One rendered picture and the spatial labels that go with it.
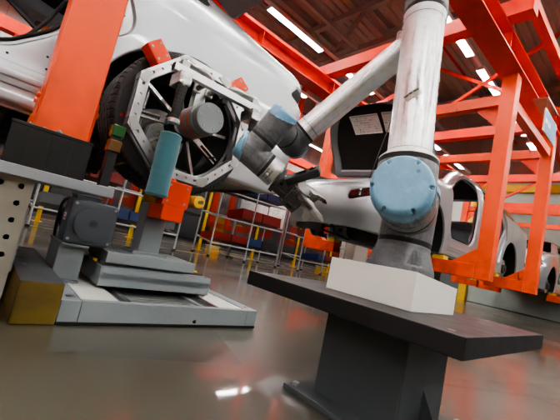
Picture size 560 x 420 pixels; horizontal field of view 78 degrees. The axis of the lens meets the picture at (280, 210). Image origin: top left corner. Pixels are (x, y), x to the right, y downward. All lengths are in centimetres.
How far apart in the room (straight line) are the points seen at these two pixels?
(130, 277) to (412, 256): 111
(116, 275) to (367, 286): 102
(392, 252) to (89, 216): 113
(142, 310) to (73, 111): 73
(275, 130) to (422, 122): 42
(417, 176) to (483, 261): 370
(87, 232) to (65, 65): 60
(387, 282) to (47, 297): 101
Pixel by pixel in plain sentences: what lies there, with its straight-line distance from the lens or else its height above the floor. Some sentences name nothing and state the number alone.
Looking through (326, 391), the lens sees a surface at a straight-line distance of 107.
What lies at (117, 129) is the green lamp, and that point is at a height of 64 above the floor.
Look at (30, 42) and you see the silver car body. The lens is 202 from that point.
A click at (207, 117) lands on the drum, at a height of 85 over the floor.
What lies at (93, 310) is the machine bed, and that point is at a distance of 135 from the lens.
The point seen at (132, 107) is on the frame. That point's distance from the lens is 156.
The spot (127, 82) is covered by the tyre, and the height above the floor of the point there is 92.
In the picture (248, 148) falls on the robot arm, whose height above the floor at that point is 66.
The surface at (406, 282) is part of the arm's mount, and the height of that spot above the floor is 36.
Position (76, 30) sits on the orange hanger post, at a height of 95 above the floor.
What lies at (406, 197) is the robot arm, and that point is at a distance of 85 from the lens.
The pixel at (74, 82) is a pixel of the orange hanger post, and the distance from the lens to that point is 143.
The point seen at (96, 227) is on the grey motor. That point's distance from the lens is 156.
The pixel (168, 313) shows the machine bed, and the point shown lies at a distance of 145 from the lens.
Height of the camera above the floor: 38
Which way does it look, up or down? 6 degrees up
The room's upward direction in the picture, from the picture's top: 12 degrees clockwise
